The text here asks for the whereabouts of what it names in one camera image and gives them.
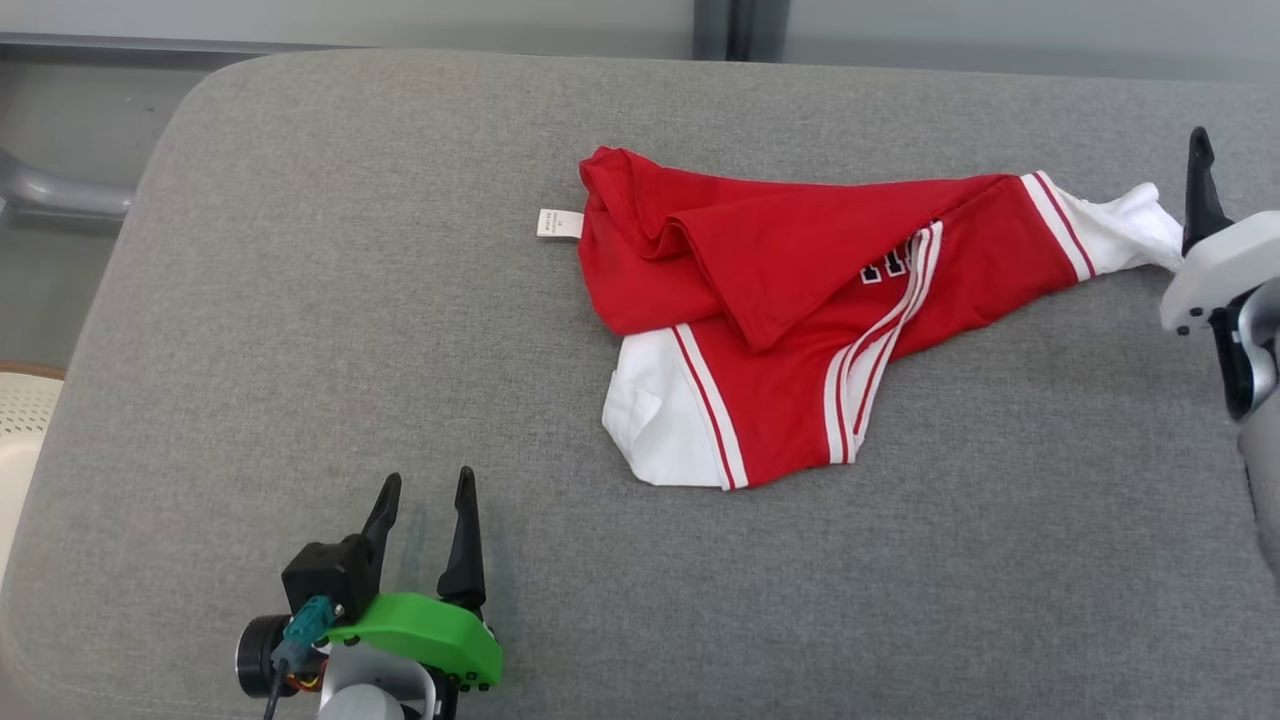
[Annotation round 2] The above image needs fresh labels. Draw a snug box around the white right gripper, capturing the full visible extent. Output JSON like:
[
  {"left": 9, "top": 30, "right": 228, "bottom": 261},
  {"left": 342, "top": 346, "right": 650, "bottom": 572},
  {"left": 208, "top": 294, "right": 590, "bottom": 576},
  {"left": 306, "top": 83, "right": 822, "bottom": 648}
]
[{"left": 1160, "top": 127, "right": 1280, "bottom": 337}]

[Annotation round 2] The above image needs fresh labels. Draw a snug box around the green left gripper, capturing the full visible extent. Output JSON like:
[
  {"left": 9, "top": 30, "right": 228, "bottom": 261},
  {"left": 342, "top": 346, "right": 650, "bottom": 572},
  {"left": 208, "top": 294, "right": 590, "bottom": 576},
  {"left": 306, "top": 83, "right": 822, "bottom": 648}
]
[{"left": 325, "top": 466, "right": 505, "bottom": 692}]

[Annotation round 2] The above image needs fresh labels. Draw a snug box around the red shirt with striped sleeves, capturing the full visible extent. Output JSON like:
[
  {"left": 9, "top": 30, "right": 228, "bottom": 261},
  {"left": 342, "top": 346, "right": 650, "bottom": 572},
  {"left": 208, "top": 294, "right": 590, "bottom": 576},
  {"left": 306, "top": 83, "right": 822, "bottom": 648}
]
[{"left": 537, "top": 145, "right": 1186, "bottom": 493}]

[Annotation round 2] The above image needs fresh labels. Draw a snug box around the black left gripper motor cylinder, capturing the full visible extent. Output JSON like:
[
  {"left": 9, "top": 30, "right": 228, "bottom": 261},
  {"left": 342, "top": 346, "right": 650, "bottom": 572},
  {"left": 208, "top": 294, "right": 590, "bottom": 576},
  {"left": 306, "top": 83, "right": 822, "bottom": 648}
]
[{"left": 236, "top": 614, "right": 301, "bottom": 699}]

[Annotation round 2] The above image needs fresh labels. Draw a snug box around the grey fabric sofa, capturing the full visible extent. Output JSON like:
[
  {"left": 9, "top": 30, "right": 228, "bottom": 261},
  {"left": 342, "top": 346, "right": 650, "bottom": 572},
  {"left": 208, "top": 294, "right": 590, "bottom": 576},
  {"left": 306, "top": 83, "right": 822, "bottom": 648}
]
[{"left": 0, "top": 48, "right": 1280, "bottom": 720}]

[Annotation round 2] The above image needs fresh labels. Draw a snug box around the white perforated laundry basket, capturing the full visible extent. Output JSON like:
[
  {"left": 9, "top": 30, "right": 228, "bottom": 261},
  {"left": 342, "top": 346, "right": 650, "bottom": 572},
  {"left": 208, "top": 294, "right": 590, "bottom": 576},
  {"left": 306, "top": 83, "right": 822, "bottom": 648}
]
[{"left": 0, "top": 362, "right": 67, "bottom": 586}]

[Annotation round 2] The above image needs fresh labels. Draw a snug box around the grey rounded partition leg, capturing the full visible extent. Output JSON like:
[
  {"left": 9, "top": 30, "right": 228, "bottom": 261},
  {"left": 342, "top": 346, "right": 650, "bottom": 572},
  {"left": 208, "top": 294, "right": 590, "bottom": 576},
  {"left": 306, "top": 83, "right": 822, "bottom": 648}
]
[{"left": 0, "top": 148, "right": 134, "bottom": 223}]

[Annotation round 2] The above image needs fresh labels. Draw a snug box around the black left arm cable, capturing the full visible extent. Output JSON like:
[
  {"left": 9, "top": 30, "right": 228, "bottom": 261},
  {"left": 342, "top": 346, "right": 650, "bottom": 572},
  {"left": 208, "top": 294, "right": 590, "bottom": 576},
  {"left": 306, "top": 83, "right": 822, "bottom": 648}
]
[{"left": 262, "top": 595, "right": 336, "bottom": 720}]

